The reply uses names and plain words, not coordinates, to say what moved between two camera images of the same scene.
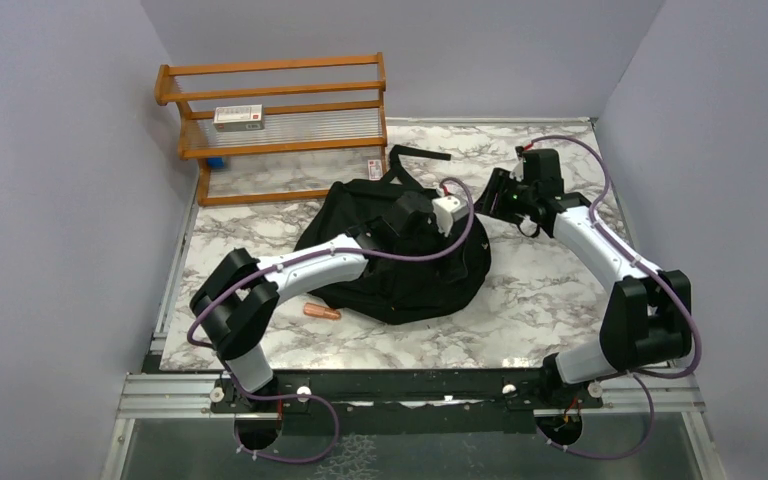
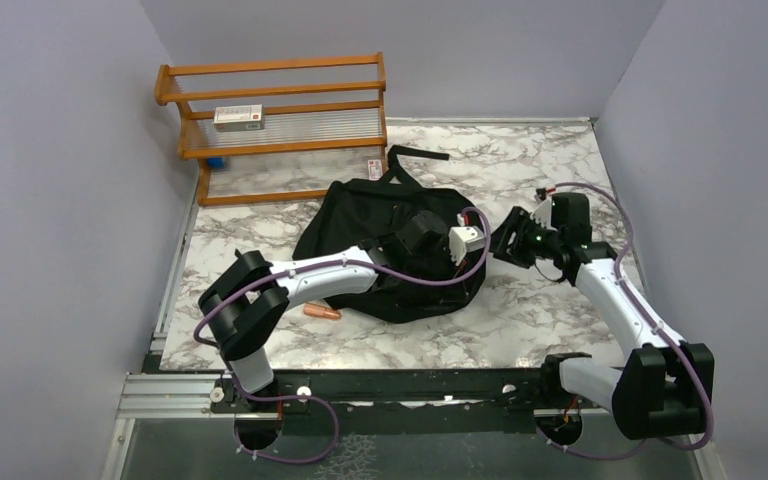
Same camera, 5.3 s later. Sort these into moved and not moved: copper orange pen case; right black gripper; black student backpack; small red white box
Moved: right black gripper
Not moved: copper orange pen case; small red white box; black student backpack
